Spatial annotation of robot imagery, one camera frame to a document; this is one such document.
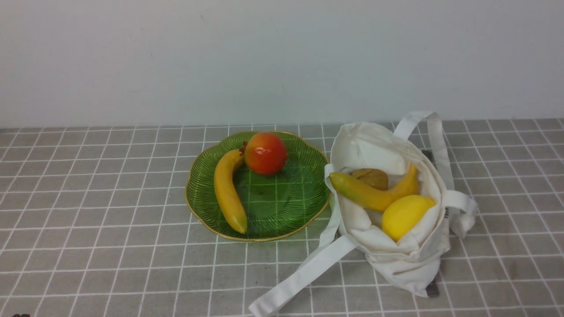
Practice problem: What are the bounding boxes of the brown kiwi fruit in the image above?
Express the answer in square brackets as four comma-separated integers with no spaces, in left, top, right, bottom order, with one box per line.
[350,168,389,191]

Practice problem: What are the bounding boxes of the grey checkered tablecloth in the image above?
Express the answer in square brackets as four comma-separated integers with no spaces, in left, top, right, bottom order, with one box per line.
[0,118,564,317]

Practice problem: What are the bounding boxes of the yellow banana on plate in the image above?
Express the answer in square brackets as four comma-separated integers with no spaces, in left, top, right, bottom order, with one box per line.
[214,150,248,234]

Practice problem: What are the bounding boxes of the white canvas tote bag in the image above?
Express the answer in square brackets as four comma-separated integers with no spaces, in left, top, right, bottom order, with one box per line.
[249,111,478,317]

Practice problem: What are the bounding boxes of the red pomegranate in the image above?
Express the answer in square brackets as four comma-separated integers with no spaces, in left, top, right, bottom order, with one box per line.
[239,132,288,176]

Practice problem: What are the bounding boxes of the yellow banana with green tip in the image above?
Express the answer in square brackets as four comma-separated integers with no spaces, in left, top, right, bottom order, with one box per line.
[330,164,420,211]

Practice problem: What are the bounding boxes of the yellow lemon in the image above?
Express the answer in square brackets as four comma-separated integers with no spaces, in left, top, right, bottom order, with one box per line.
[381,195,436,242]

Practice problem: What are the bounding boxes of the green glass plate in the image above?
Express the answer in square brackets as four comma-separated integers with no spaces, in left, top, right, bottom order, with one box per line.
[185,132,331,242]

